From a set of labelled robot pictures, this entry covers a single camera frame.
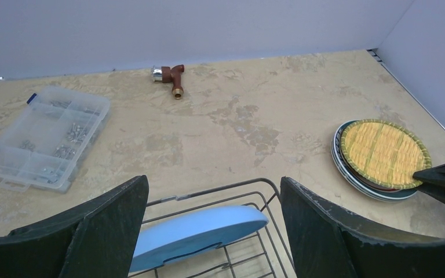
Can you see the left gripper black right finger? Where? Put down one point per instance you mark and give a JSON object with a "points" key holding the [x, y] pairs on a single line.
{"points": [[327, 240]]}

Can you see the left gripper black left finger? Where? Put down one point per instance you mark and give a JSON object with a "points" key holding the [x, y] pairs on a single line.
{"points": [[94, 239]]}

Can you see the yellow patterned plate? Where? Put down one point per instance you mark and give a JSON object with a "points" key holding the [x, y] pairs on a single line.
{"points": [[384, 153]]}

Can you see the green rim white plate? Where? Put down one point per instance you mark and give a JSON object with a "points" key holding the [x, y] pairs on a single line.
{"points": [[356, 182]]}

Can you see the light blue plate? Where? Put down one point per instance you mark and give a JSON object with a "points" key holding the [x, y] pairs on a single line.
{"points": [[194, 233]]}

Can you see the clear plastic organizer box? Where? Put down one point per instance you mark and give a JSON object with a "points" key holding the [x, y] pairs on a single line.
{"points": [[46, 145]]}

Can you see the brown metal fitting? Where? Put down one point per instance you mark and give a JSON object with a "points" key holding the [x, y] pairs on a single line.
{"points": [[170, 75]]}

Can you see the black wire dish rack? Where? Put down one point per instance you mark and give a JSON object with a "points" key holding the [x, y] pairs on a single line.
{"points": [[264, 253]]}

